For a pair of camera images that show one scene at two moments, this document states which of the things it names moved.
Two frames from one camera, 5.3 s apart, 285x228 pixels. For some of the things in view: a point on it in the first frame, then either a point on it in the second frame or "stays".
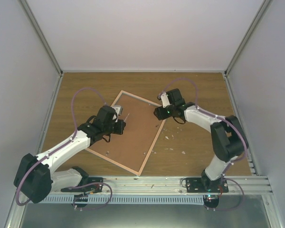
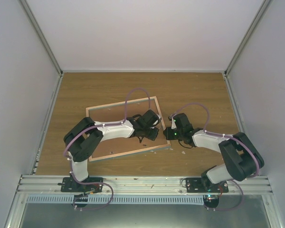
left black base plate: x=93 y=188 stays
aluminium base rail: x=247 y=185 stays
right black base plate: x=195 y=185 stays
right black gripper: x=160 y=115 -> x=168 y=135
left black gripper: x=121 y=124 -> x=153 y=137
